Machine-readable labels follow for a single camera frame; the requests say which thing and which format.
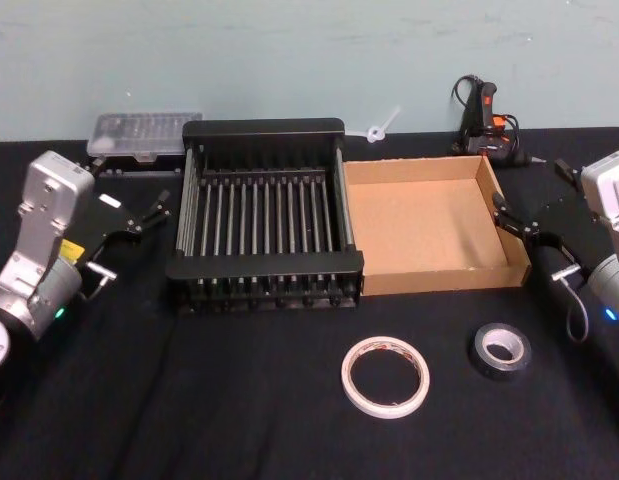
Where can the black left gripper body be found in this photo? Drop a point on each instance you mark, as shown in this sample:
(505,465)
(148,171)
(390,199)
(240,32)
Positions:
(106,220)

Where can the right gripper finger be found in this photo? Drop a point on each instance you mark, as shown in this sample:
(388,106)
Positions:
(568,171)
(514,222)

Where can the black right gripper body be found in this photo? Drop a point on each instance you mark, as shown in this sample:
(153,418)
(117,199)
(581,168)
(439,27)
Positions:
(559,235)

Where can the silver tape roll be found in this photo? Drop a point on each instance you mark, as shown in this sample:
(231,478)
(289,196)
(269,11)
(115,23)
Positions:
(481,362)

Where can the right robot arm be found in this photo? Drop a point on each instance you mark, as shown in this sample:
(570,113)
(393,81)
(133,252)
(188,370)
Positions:
(609,185)

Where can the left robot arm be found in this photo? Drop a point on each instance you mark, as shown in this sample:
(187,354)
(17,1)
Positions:
(44,200)

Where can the clear plastic case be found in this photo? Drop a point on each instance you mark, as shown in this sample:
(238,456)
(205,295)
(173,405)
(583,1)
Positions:
(139,132)

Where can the shallow brown cardboard tray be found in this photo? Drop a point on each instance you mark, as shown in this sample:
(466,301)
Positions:
(419,225)

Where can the black rack with steel bars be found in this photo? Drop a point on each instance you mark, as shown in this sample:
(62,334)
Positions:
(264,267)

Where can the white three-armed plastic piece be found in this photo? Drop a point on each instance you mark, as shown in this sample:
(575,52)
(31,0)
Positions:
(375,134)

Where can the black table cloth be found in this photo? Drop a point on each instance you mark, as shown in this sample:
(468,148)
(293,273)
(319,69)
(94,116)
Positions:
(239,400)

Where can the white tape roll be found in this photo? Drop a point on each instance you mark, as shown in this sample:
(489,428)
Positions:
(349,380)

